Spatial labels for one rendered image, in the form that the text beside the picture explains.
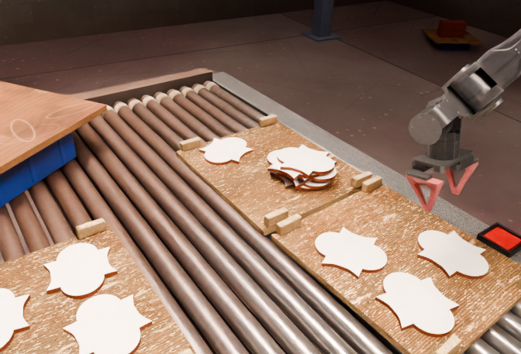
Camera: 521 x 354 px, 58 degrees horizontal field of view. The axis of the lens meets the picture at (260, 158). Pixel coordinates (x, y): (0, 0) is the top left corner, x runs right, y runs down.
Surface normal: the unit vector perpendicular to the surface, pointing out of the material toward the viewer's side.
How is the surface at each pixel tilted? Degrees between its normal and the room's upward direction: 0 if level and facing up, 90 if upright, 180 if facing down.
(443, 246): 0
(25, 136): 0
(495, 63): 83
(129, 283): 0
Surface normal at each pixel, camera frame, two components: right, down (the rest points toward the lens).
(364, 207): 0.03, -0.86
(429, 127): -0.62, 0.33
